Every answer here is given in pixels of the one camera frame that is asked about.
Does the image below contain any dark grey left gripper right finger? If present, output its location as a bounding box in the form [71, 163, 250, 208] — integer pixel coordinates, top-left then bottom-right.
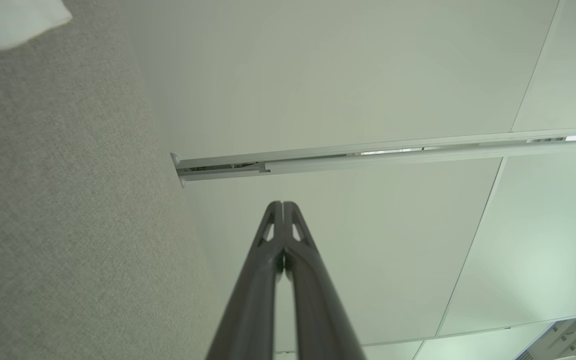
[283, 201, 367, 360]

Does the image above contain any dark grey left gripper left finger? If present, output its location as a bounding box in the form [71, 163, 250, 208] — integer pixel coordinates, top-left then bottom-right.
[207, 201, 285, 360]

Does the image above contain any white cloth item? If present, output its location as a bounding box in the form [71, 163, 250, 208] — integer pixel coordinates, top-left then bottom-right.
[0, 0, 74, 55]

